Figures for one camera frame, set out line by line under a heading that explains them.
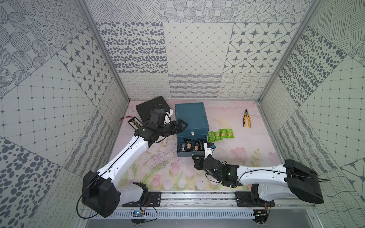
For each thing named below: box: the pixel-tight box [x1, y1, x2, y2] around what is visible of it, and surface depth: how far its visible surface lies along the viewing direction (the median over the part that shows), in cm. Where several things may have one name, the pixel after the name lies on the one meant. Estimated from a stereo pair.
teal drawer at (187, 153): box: [176, 135, 208, 158], surface depth 83 cm
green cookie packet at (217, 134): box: [213, 131, 223, 142], surface depth 100 cm
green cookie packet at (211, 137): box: [207, 131, 217, 143], surface depth 100 cm
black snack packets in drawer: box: [177, 138, 205, 152], surface depth 85 cm
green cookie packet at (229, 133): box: [225, 128, 235, 139], surface depth 101 cm
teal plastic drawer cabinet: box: [174, 102, 210, 152], surface depth 84 cm
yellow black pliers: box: [242, 108, 251, 128], surface depth 110 cm
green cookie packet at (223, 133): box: [219, 128, 228, 139], surface depth 101 cm
